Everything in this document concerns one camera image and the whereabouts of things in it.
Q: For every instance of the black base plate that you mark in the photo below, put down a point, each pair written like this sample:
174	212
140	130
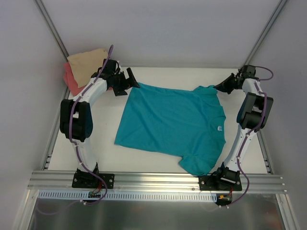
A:
108	180
212	183

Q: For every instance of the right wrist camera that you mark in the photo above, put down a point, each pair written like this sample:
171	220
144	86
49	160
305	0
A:
248	71

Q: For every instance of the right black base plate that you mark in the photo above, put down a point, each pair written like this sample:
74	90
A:
212	183

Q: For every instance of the aluminium frame post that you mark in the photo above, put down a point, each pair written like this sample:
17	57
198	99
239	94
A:
49	22
278	10

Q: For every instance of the teal t shirt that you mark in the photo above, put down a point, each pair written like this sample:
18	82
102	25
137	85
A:
185	124

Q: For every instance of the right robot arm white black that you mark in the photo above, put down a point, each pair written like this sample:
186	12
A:
251	118

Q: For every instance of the left aluminium frame post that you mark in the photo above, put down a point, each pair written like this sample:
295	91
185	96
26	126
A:
49	22

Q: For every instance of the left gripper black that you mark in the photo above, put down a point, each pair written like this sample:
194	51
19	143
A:
123	82

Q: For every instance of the white slotted cable duct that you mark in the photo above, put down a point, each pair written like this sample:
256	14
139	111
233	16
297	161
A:
128	196

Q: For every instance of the pink folded t shirt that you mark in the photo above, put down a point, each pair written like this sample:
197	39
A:
77	85

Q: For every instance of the beige folded t shirt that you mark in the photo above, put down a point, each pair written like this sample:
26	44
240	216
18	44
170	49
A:
83	65

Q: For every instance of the right aluminium frame post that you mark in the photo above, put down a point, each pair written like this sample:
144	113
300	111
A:
278	10

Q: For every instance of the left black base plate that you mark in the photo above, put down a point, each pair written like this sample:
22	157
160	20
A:
108	180

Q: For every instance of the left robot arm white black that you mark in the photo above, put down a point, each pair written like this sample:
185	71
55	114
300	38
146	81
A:
76	121

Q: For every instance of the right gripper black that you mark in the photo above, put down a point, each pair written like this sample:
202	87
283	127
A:
231	82

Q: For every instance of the aluminium mounting rail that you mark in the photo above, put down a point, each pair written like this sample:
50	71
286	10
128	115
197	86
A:
155	182

